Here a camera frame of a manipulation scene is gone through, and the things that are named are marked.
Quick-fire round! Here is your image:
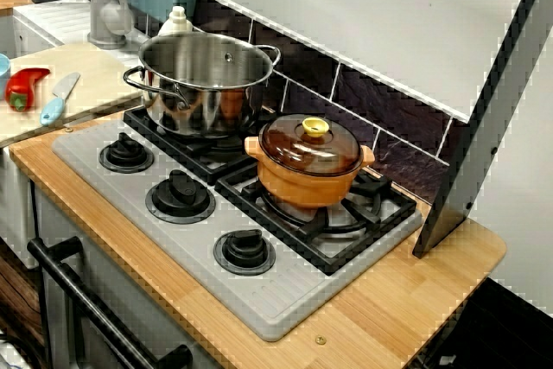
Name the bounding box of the stainless steel pot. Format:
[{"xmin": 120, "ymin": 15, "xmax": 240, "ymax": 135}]
[{"xmin": 123, "ymin": 31, "xmax": 282, "ymax": 139}]

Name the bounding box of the brown lid with yellow knob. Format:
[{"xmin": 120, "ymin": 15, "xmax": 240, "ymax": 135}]
[{"xmin": 257, "ymin": 112, "xmax": 362, "ymax": 175}]

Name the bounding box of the orange toy pot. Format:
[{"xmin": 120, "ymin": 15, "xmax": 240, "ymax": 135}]
[{"xmin": 244, "ymin": 135, "xmax": 376, "ymax": 210}]

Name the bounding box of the black burner grate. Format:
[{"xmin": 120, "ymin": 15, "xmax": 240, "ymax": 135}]
[
  {"xmin": 123, "ymin": 103, "xmax": 282, "ymax": 187},
  {"xmin": 214, "ymin": 161, "xmax": 418, "ymax": 277}
]

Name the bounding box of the black stove knob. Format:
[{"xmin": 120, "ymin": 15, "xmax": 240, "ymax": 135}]
[
  {"xmin": 98, "ymin": 133, "xmax": 153, "ymax": 175},
  {"xmin": 213, "ymin": 230, "xmax": 277, "ymax": 276},
  {"xmin": 144, "ymin": 169, "xmax": 216, "ymax": 226}
]

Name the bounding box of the dark tile backsplash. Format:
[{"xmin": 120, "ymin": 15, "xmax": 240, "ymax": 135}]
[{"xmin": 192, "ymin": 0, "xmax": 470, "ymax": 214}]

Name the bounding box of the grey stove top plate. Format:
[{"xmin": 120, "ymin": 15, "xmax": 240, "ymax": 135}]
[{"xmin": 51, "ymin": 116, "xmax": 423, "ymax": 343}]

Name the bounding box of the white detergent bottle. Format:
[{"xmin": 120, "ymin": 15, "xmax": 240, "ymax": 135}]
[{"xmin": 157, "ymin": 5, "xmax": 194, "ymax": 38}]

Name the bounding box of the white toy kitchen cabinet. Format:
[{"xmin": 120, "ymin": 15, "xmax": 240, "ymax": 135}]
[{"xmin": 0, "ymin": 143, "xmax": 226, "ymax": 369}]

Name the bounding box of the light wooden cutting board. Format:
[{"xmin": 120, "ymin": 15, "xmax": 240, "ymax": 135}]
[{"xmin": 0, "ymin": 42, "xmax": 146, "ymax": 150}]

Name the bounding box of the white sink unit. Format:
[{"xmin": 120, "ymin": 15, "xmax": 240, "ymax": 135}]
[{"xmin": 0, "ymin": 0, "xmax": 161, "ymax": 61}]

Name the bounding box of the red toy pepper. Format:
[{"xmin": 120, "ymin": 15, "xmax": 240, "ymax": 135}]
[{"xmin": 4, "ymin": 67, "xmax": 52, "ymax": 113}]

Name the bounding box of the light blue bowl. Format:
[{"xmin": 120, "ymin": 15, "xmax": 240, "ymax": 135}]
[{"xmin": 0, "ymin": 53, "xmax": 12, "ymax": 92}]

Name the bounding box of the blue handled toy knife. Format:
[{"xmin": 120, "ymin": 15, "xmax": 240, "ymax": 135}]
[{"xmin": 39, "ymin": 72, "xmax": 82, "ymax": 127}]

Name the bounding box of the black oven door handle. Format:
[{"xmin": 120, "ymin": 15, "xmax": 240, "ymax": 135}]
[{"xmin": 26, "ymin": 237, "xmax": 194, "ymax": 369}]

